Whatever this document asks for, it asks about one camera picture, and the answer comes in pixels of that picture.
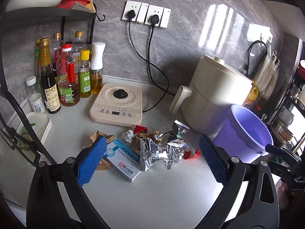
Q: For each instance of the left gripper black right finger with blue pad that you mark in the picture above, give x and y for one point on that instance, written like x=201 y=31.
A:
x=259 y=207

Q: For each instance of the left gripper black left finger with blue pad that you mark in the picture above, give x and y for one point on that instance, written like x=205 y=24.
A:
x=45 y=206

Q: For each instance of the blue white medicine box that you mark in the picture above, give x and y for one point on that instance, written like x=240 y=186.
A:
x=123 y=159

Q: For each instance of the silver foil wrapper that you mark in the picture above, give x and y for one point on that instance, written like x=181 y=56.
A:
x=170 y=150

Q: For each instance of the black metal kitchen rack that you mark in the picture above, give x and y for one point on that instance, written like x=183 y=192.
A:
x=72 y=126

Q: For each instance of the right black shelf rack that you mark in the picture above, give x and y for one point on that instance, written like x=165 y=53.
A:
x=287 y=121

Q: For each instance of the purple plastic bucket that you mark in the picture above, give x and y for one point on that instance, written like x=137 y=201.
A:
x=243 y=135

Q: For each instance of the brown wrapper left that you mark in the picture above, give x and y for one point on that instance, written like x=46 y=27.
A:
x=98 y=149

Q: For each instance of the yellow detergent bottle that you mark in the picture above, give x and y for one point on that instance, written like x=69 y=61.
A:
x=251 y=97

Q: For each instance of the green sachet in tray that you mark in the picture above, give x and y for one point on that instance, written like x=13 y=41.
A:
x=26 y=135

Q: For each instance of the white plastic tray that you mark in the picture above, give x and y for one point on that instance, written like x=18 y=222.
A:
x=43 y=125

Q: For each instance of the hanging white bags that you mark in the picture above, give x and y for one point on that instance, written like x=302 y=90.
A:
x=266 y=76

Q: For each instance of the red plastic scrap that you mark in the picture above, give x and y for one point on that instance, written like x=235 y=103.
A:
x=191 y=155

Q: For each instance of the cream air fryer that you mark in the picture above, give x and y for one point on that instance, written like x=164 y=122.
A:
x=213 y=89

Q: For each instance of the small white cap bottle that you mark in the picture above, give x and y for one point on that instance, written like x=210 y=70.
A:
x=35 y=96

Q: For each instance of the brown crumpled paper wrapper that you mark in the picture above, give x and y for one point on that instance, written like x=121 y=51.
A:
x=136 y=140

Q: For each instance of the dark soy sauce bottle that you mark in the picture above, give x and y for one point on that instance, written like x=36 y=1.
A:
x=47 y=77

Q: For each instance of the red small wrapper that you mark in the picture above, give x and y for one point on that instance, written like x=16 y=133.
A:
x=140 y=129

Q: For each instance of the cream induction cooker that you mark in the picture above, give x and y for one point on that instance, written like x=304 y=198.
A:
x=118 y=104

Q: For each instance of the red cap oil bottle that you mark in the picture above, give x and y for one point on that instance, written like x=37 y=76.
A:
x=67 y=69

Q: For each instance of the white top oil sprayer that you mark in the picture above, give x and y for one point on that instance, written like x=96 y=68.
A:
x=96 y=70

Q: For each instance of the yellow cap green label bottle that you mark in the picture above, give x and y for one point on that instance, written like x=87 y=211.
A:
x=84 y=74

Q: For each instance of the gold cap clear bottle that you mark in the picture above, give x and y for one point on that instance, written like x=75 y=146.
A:
x=56 y=48
x=78 y=44

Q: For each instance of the green label tall bottle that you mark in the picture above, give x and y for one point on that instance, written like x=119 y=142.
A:
x=37 y=70

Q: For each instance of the gold cap clear bottle rear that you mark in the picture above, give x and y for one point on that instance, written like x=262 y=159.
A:
x=78 y=44

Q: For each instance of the red container on rack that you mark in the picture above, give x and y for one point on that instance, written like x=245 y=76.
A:
x=67 y=4

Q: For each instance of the white wall socket panel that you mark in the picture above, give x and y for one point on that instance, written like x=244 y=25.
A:
x=144 y=12

